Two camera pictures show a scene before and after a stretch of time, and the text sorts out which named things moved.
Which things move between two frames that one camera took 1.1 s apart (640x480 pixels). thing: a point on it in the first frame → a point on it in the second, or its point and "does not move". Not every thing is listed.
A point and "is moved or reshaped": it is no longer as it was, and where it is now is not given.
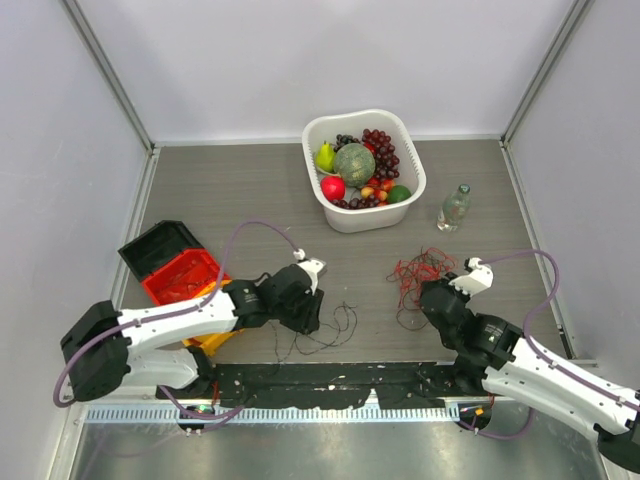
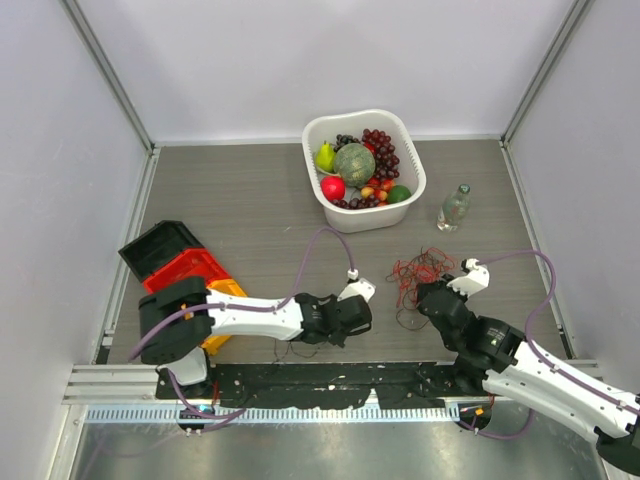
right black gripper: x=443 y=281 does not move
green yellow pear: x=326 y=157 does not move
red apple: x=333 y=187 does not move
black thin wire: x=344 y=341 is moved or reshaped
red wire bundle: x=418 y=267 does not move
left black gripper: x=310 y=319 → x=340 y=338
